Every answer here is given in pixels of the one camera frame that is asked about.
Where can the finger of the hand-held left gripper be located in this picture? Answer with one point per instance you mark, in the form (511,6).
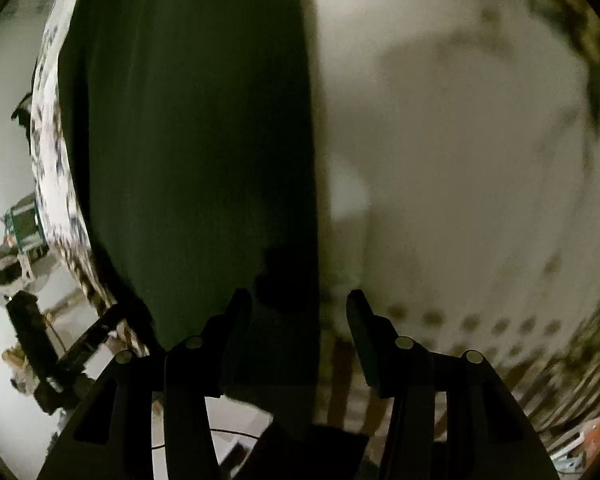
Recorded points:
(32,335)
(92,342)

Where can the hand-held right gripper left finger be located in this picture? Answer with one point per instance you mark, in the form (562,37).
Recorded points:
(235,340)

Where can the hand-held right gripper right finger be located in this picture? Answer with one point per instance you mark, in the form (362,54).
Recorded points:
(370,345)

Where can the dark striped sweater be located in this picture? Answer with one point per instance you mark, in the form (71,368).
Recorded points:
(205,135)

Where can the round grey appliance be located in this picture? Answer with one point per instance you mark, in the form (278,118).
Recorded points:
(5,275)

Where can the person's dark trouser legs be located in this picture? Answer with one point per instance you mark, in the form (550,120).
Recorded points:
(305,452)

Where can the floral bedspread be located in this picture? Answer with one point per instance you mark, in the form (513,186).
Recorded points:
(455,160)

